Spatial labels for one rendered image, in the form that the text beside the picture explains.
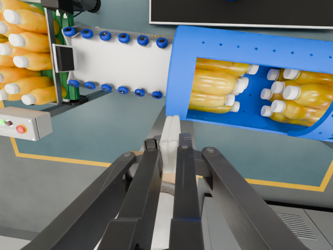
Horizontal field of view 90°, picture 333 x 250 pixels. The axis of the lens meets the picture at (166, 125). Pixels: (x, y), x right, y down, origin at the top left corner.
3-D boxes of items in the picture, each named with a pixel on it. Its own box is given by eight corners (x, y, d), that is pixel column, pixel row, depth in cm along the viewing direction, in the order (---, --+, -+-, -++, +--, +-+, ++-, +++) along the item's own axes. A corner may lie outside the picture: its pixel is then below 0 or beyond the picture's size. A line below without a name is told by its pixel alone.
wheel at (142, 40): (135, 43, 64) (134, 39, 63) (140, 37, 66) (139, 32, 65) (145, 47, 63) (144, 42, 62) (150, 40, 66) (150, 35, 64)
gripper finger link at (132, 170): (160, 180, 13) (122, 181, 13) (166, 147, 17) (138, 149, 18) (157, 163, 12) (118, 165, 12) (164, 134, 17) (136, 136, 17)
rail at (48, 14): (63, 101, 79) (58, 103, 76) (61, 101, 79) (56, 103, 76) (51, 1, 64) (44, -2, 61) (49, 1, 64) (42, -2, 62)
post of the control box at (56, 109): (118, 89, 172) (36, 123, 79) (114, 89, 172) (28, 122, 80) (118, 85, 170) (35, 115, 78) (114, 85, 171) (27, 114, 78)
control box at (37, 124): (53, 132, 80) (34, 141, 70) (15, 125, 81) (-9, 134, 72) (50, 112, 76) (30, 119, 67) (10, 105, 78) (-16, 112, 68)
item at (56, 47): (81, 71, 75) (61, 73, 63) (76, 70, 75) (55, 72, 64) (79, 46, 71) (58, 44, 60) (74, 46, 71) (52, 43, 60)
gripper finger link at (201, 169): (177, 162, 12) (220, 160, 12) (178, 133, 17) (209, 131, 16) (179, 179, 12) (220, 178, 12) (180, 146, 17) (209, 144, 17)
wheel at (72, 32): (73, 37, 66) (70, 32, 64) (62, 36, 66) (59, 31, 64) (78, 31, 68) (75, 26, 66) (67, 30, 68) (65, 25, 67)
